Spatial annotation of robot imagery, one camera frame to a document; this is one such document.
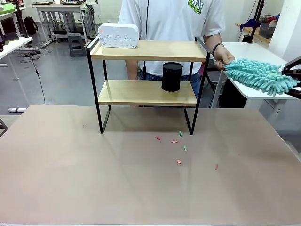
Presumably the teal microfiber duster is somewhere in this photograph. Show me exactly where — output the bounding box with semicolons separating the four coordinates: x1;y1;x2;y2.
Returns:
214;58;301;97

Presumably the black mesh pen cup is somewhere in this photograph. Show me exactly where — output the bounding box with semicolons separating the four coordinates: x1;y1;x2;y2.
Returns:
161;62;183;92

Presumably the white sound machine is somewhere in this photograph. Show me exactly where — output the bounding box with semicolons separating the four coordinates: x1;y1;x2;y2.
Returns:
98;23;139;49

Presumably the person's left forearm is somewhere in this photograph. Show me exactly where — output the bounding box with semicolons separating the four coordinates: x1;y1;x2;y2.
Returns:
203;32;224;55

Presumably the person's right forearm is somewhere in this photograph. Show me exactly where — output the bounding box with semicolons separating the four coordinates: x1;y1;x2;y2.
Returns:
125;60;140;81

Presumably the two-tier wood metal shelf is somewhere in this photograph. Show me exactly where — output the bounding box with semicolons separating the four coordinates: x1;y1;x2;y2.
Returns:
86;36;211;135

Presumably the person's left hand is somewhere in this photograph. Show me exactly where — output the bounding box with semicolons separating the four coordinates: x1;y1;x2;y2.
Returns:
213;50;236;71

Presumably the large white table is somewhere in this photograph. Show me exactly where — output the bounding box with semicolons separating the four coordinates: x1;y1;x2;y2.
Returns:
203;41;301;109

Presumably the wooden-top desk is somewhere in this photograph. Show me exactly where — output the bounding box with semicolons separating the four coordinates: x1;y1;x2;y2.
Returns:
234;22;272;45

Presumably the black tripod pole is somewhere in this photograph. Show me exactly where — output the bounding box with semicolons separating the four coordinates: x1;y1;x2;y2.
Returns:
248;0;266;44

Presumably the blue cloth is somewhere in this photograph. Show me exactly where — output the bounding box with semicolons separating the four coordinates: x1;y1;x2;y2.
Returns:
239;18;261;32

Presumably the black box under table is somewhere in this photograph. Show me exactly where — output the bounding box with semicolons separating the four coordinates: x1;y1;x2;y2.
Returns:
218;78;248;109

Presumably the person in white shirt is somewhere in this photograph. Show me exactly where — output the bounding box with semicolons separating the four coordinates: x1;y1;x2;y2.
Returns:
117;0;226;76

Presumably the grey plastic step stool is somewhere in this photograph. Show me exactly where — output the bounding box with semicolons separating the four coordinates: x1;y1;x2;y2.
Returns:
67;32;87;58

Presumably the grey-framed workbench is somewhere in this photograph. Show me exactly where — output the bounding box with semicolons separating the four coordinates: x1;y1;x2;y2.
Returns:
32;1;98;46

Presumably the black backpack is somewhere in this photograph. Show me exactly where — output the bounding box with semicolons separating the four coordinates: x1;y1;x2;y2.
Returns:
23;16;39;36

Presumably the black stand pole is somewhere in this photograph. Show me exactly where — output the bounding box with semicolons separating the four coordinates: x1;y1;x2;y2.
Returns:
14;0;29;39

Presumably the small white desk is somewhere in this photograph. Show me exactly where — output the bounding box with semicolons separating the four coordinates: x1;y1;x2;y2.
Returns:
0;36;33;81

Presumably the grey wire basket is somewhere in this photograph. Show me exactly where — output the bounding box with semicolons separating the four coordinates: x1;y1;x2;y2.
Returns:
259;22;276;39

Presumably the black floor cable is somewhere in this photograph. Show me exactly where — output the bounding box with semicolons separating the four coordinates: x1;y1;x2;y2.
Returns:
22;46;47;105

